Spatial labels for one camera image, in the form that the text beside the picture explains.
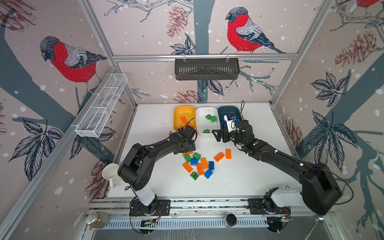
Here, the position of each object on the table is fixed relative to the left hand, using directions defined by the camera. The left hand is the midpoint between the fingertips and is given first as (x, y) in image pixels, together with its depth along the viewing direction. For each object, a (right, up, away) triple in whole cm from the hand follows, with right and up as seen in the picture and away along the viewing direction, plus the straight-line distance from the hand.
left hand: (187, 147), depth 91 cm
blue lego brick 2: (+15, -10, -3) cm, 18 cm away
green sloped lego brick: (+13, +9, +11) cm, 19 cm away
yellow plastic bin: (0, +23, +20) cm, 31 cm away
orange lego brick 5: (+26, -4, +1) cm, 26 cm away
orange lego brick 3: (0, -11, -4) cm, 11 cm away
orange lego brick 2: (0, -4, +1) cm, 4 cm away
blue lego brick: (+4, -8, -3) cm, 9 cm away
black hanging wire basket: (+13, +54, +15) cm, 58 cm away
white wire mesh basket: (-45, +16, -21) cm, 52 cm away
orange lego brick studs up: (+11, -9, -3) cm, 14 cm away
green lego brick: (+15, +19, +19) cm, 31 cm away
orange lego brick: (-4, +17, +19) cm, 26 cm away
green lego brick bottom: (+4, -14, -9) cm, 17 cm away
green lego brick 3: (0, -6, -3) cm, 6 cm away
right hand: (+18, +12, -8) cm, 23 cm away
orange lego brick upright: (+8, -12, -5) cm, 15 cm away
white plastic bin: (+14, +17, +18) cm, 29 cm away
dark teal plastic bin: (+28, +24, +18) cm, 41 cm away
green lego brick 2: (+18, +18, +16) cm, 30 cm away
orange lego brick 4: (+20, -6, 0) cm, 21 cm away
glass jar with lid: (-37, -25, -28) cm, 53 cm away
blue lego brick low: (+12, -13, -8) cm, 20 cm away
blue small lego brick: (+27, +18, -17) cm, 36 cm away
